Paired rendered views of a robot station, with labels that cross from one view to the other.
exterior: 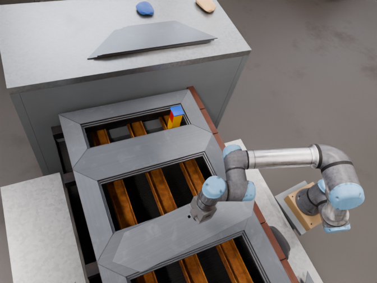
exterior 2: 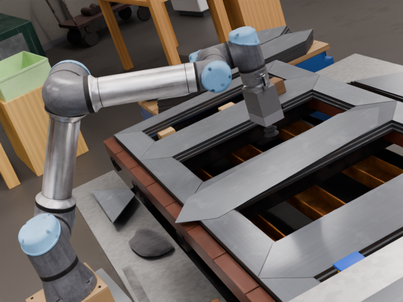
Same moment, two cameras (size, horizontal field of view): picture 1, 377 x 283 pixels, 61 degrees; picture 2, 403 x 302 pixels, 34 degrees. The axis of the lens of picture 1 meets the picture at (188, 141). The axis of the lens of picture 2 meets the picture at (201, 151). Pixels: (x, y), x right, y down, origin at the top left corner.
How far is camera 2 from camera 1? 2.29 m
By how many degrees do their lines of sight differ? 99
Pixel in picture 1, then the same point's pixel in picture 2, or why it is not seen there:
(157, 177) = not seen: hidden behind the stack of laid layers
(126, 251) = (364, 116)
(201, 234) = (267, 158)
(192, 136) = (304, 256)
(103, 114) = not seen: outside the picture
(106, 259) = (387, 106)
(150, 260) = (330, 122)
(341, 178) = (72, 65)
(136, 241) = (357, 126)
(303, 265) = (114, 238)
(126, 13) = not seen: outside the picture
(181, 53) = (371, 279)
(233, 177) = (217, 52)
